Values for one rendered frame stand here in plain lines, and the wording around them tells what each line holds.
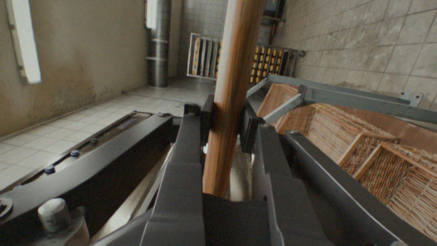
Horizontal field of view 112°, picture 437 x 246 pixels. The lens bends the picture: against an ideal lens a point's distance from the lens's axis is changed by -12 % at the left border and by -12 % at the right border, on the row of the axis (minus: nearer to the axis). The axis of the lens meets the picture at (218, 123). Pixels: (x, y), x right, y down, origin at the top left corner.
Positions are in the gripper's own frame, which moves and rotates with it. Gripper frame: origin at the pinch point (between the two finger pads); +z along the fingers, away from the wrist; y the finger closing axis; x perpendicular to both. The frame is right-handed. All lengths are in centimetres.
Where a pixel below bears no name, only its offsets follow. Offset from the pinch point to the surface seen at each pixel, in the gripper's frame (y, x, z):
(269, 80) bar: 25, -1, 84
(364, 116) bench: 61, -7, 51
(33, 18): -141, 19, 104
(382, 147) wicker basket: 47, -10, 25
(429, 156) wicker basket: 56, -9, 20
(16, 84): -141, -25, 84
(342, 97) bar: 36, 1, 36
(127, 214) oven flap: -32, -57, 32
